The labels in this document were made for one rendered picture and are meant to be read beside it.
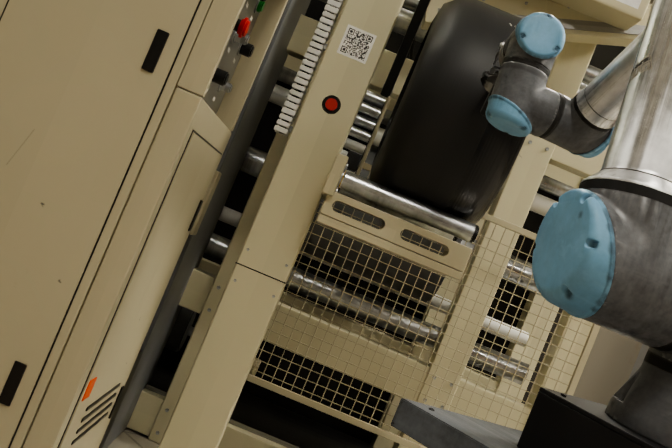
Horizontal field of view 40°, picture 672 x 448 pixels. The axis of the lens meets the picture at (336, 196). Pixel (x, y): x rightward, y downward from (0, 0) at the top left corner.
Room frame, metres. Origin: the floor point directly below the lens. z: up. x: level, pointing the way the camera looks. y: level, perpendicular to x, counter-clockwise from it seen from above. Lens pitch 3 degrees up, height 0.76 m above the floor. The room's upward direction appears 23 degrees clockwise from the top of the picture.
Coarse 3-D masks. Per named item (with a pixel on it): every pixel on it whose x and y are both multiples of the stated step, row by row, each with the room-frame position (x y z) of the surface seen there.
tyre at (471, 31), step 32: (448, 32) 2.08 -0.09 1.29; (480, 32) 2.09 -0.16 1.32; (416, 64) 2.13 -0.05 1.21; (448, 64) 2.05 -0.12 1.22; (480, 64) 2.05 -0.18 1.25; (416, 96) 2.07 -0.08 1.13; (448, 96) 2.04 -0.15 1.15; (480, 96) 2.04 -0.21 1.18; (416, 128) 2.07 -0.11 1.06; (448, 128) 2.05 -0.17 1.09; (480, 128) 2.05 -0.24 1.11; (384, 160) 2.16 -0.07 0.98; (416, 160) 2.10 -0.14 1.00; (448, 160) 2.08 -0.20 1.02; (480, 160) 2.07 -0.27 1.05; (512, 160) 2.09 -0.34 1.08; (416, 192) 2.16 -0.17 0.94; (448, 192) 2.13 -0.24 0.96; (480, 192) 2.11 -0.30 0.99
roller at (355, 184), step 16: (352, 176) 2.16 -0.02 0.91; (352, 192) 2.17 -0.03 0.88; (368, 192) 2.16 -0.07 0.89; (384, 192) 2.16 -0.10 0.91; (400, 208) 2.16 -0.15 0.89; (416, 208) 2.16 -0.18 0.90; (432, 208) 2.17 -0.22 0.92; (432, 224) 2.17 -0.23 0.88; (448, 224) 2.16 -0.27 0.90; (464, 224) 2.16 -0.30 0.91
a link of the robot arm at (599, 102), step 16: (624, 64) 1.57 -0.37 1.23; (608, 80) 1.60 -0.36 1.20; (624, 80) 1.58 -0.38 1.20; (560, 96) 1.69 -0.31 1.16; (576, 96) 1.68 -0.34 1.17; (592, 96) 1.64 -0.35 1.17; (608, 96) 1.61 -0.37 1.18; (560, 112) 1.68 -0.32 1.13; (576, 112) 1.67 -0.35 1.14; (592, 112) 1.65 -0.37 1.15; (608, 112) 1.63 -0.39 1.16; (560, 128) 1.69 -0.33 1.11; (576, 128) 1.68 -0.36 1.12; (592, 128) 1.67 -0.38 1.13; (608, 128) 1.67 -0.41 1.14; (560, 144) 1.72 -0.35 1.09; (576, 144) 1.71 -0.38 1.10; (592, 144) 1.71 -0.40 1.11; (608, 144) 1.71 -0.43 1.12
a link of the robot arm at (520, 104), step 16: (512, 64) 1.68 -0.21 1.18; (528, 64) 1.67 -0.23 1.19; (496, 80) 1.71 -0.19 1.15; (512, 80) 1.67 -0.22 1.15; (528, 80) 1.67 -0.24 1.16; (544, 80) 1.68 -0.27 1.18; (496, 96) 1.68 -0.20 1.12; (512, 96) 1.66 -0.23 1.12; (528, 96) 1.66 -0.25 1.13; (544, 96) 1.68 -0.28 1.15; (496, 112) 1.67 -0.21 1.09; (512, 112) 1.66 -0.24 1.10; (528, 112) 1.67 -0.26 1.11; (544, 112) 1.67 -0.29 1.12; (512, 128) 1.70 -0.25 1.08; (528, 128) 1.67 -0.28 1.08; (544, 128) 1.69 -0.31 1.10
